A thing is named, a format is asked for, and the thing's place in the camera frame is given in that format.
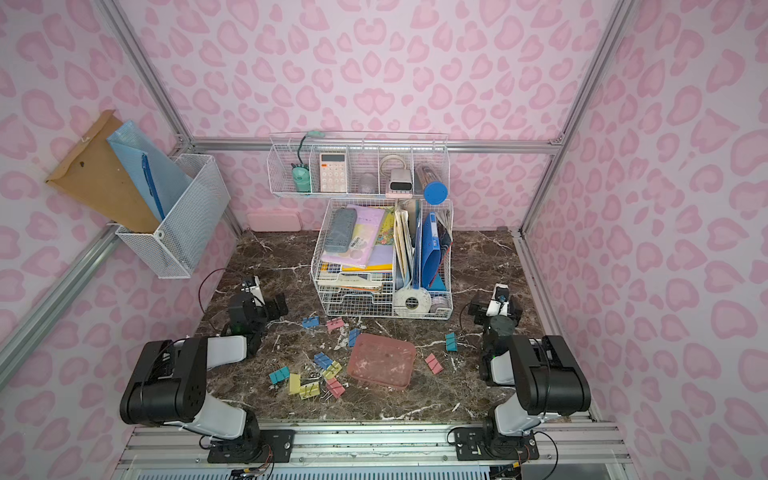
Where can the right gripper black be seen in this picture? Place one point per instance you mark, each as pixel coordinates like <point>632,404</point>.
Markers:
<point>495,314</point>

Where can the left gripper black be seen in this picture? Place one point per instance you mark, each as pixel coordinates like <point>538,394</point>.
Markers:
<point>267,308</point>

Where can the teal binder clip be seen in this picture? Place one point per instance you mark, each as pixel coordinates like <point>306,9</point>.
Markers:
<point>280,375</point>
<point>451,344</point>

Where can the blue binder clip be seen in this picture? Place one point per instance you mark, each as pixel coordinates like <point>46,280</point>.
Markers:
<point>322,361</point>
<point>310,322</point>
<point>353,336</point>

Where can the pink binder clip top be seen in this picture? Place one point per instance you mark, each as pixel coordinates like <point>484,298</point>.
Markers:
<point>334,324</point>

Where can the pink binder clip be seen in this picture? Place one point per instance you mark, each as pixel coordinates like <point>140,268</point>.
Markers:
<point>433,364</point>
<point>335,387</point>
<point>334,324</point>

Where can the yellow green binder clip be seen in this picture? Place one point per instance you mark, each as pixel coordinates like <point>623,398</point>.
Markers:
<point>332,370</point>

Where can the pink binder clip bottom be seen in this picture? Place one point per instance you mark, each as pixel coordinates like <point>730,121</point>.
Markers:
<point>335,387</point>

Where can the pink storage box tray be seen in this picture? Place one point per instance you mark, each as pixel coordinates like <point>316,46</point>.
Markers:
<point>382,361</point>

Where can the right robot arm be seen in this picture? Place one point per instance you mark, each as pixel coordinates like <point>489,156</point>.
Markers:
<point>546,379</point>

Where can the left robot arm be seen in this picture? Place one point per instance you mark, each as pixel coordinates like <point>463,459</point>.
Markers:
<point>168,386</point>

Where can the clear jar of pins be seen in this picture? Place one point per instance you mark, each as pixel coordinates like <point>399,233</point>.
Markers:
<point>441,307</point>

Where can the blue file folder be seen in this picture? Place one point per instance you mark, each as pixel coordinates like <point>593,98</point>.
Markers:
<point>436,242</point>

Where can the white tape roll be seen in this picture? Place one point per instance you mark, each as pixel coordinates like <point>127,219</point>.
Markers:
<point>411,303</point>

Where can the pink pencil case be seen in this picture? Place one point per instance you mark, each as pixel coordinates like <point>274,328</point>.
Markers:
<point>273,220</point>

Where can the grey pencil pouch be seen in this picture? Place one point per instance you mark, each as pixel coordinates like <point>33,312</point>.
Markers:
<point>341,231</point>

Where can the tube with blue cap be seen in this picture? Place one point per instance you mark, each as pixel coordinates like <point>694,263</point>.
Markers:
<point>434,190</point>

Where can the green desk lamp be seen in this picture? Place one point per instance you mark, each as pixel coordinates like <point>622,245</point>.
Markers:
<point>301,171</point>

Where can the pink purple notebook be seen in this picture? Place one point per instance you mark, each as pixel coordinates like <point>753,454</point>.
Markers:
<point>369,220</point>

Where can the blue pen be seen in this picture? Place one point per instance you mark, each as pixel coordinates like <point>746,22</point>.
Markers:
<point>146,168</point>

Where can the pink white timer device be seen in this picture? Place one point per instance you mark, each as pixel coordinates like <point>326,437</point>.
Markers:
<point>398,177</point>

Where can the pink white calculator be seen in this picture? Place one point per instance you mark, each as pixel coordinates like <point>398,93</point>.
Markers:
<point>333,172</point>

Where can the clear small jar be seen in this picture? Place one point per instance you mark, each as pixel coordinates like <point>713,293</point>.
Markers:
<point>368,183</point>

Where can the brown paper envelope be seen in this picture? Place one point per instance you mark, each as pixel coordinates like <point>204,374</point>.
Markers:
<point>92,174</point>

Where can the light blue folder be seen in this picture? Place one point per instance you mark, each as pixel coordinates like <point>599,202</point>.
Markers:
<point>128,143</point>

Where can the white mesh wall basket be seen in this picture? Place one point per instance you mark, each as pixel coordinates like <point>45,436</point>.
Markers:
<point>175,248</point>

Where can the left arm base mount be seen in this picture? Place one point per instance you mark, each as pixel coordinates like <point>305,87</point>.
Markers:
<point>269,446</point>

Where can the white wire desk organizer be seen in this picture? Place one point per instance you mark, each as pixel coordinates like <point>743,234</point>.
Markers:
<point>393,265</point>

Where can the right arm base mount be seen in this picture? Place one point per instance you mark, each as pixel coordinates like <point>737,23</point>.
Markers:
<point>476,444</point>

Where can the white wire wall shelf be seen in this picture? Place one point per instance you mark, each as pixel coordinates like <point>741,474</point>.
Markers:
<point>363,149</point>

